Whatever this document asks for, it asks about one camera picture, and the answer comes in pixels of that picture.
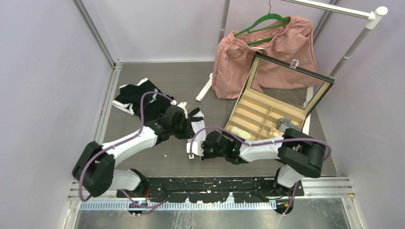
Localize white black-trimmed underwear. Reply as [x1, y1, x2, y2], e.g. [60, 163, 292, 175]
[186, 107, 206, 159]

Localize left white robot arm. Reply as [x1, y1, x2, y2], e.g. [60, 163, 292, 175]
[72, 102, 193, 197]

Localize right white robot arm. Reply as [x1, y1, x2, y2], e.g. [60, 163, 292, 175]
[188, 128, 331, 195]

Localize cream rolled underwear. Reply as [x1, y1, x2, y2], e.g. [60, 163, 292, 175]
[231, 126, 252, 140]

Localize black white-trimmed underwear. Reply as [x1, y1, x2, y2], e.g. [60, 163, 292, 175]
[112, 78, 171, 122]

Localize beige rolled underwear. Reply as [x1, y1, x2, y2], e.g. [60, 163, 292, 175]
[268, 127, 284, 138]

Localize grey striped rolled underwear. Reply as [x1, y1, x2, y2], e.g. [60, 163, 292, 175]
[276, 116, 302, 132]

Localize black compartment storage box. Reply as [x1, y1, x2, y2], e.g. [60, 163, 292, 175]
[225, 52, 334, 140]

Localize pink hanging shorts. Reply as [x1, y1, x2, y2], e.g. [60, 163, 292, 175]
[212, 16, 321, 99]

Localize green clothes hanger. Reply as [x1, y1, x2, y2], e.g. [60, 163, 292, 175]
[234, 0, 291, 46]

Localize white metal clothes rack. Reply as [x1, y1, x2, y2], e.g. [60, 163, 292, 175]
[195, 0, 389, 135]

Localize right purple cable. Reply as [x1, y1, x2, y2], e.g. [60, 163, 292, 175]
[189, 126, 332, 216]

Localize purple cable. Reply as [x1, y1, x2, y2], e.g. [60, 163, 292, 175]
[78, 91, 178, 216]
[189, 126, 332, 216]

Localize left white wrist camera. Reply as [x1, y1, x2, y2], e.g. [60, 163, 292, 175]
[177, 102, 188, 119]

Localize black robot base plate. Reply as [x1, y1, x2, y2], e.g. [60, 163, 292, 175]
[117, 177, 304, 203]

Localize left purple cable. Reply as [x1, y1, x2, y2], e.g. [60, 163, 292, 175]
[78, 91, 178, 216]

